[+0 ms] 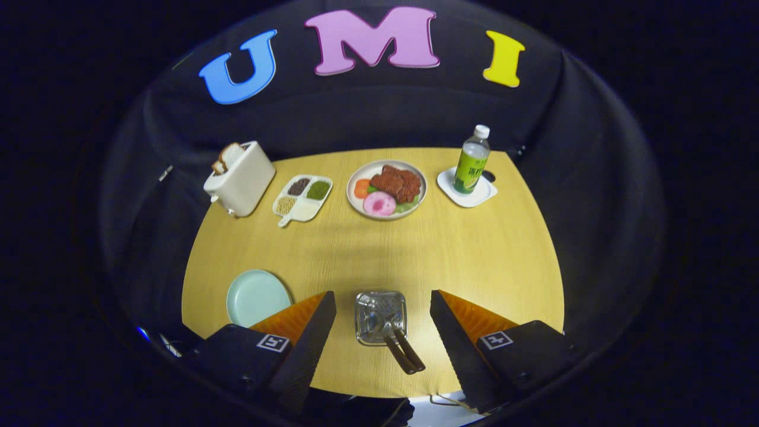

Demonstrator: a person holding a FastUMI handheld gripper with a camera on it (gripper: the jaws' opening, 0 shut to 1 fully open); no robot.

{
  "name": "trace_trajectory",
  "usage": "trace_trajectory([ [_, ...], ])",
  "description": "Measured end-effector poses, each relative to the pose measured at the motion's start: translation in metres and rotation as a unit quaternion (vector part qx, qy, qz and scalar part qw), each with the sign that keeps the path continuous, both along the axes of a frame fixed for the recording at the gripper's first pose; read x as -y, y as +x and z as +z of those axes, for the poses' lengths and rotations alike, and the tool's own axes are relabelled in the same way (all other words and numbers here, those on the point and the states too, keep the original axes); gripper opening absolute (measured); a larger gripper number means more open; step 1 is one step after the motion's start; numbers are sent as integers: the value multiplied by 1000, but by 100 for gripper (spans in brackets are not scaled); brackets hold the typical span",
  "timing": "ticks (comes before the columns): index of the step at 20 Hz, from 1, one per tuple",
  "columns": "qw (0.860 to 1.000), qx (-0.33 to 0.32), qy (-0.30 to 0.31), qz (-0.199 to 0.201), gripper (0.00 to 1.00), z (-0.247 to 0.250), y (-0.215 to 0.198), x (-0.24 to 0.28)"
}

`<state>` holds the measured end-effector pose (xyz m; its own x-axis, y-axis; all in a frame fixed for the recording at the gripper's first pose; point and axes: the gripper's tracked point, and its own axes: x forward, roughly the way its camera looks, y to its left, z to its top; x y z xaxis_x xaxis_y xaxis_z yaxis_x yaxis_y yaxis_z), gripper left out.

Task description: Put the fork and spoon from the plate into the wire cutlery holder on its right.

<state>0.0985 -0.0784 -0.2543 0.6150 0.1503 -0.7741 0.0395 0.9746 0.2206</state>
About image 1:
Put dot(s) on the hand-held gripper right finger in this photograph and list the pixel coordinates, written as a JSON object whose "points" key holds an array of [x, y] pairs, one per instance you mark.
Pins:
{"points": [[459, 356]]}

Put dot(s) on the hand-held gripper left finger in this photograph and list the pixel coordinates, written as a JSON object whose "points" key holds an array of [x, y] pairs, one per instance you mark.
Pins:
{"points": [[305, 356]]}

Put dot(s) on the teal plate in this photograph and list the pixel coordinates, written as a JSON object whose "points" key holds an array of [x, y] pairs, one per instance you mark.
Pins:
{"points": [[255, 296]]}

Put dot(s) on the white divided dish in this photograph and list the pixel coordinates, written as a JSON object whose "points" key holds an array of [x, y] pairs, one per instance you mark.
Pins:
{"points": [[305, 210]]}

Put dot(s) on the pile of yellow beans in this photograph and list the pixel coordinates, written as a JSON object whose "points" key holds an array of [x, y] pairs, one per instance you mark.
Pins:
{"points": [[285, 205]]}

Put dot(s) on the green lettuce leaf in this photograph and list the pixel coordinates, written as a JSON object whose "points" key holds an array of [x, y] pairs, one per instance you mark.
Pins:
{"points": [[408, 207]]}

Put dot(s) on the white square coaster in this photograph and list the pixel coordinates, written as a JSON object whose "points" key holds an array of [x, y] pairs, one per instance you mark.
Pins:
{"points": [[483, 196]]}

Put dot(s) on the pink radish slice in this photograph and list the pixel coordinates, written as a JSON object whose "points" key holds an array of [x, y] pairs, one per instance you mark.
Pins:
{"points": [[379, 204]]}

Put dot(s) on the pile of dark beans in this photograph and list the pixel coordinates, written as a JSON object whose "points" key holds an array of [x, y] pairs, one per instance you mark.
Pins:
{"points": [[298, 187]]}

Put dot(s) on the orange carrot slice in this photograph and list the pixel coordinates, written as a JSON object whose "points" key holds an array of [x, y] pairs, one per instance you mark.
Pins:
{"points": [[362, 188]]}

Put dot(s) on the black round table grommet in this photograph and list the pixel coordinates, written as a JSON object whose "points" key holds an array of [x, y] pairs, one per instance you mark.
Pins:
{"points": [[489, 177]]}

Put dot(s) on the brown meat pieces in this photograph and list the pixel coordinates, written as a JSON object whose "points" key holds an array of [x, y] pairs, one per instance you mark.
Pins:
{"points": [[397, 184]]}

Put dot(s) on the white toaster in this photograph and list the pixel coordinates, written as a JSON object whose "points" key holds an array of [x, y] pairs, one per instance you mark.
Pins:
{"points": [[246, 181]]}

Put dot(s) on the green label drink bottle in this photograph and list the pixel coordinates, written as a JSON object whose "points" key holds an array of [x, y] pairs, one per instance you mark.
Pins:
{"points": [[471, 166]]}

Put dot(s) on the round white food plate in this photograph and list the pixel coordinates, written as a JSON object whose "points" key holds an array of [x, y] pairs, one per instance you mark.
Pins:
{"points": [[363, 173]]}

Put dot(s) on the toast bread slice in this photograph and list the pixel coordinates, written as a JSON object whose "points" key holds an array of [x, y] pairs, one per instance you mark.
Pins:
{"points": [[232, 154], [218, 166]]}

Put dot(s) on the silver cloth clip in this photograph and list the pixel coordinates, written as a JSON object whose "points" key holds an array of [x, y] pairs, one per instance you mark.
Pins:
{"points": [[166, 172]]}

